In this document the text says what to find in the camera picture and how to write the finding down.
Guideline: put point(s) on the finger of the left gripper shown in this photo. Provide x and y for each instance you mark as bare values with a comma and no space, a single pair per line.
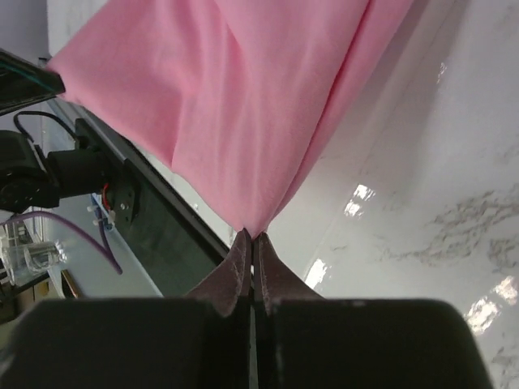
23,83

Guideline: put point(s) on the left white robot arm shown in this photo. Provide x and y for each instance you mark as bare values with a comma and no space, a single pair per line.
29,177

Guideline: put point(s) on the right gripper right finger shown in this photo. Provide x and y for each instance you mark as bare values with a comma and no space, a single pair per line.
307,341

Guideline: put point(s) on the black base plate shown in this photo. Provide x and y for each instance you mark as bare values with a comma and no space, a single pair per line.
174,245

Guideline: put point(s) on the clear plastic container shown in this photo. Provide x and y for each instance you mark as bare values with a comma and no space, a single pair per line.
24,262

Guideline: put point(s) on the pink t shirt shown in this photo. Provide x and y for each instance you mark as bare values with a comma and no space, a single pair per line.
239,98

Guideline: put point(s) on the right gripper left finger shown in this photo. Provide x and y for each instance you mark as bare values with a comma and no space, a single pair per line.
200,340

